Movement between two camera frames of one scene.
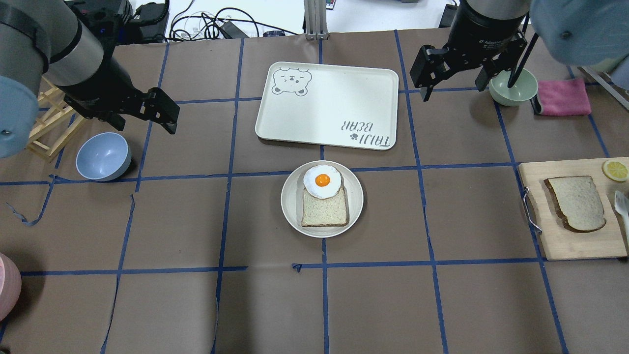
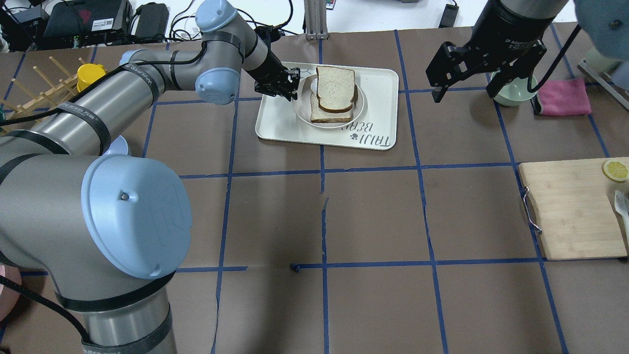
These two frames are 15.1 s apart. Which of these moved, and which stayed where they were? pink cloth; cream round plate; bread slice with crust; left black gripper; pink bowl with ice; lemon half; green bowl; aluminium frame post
Moved: cream round plate; left black gripper; bread slice with crust
Stayed: lemon half; pink cloth; aluminium frame post; pink bowl with ice; green bowl
